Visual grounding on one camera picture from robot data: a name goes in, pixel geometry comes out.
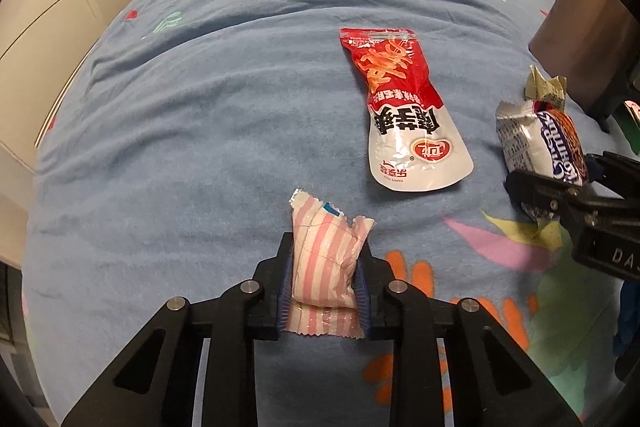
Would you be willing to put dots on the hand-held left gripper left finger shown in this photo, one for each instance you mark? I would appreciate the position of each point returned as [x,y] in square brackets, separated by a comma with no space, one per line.
[286,287]

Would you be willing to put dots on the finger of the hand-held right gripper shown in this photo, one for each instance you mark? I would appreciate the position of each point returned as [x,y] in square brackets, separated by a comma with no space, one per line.
[540,194]
[615,174]

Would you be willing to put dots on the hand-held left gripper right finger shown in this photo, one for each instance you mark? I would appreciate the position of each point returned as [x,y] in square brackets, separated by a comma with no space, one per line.
[361,302]

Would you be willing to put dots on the pink striped snack packet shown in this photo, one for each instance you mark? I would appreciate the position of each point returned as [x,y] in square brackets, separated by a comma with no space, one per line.
[325,267]

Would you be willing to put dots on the white and blue snack packet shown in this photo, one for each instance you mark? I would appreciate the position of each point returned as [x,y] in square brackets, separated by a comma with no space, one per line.
[530,142]

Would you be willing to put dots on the person's right hand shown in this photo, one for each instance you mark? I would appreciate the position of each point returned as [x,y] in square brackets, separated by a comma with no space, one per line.
[631,322]

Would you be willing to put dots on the cream candy wrapper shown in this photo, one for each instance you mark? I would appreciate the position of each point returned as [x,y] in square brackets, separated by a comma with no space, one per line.
[545,89]

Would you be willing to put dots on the red and white snack pouch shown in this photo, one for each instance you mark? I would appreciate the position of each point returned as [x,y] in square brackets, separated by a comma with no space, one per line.
[405,107]

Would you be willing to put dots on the blue printed blanket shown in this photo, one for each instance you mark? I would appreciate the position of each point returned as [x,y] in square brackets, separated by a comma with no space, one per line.
[225,82]

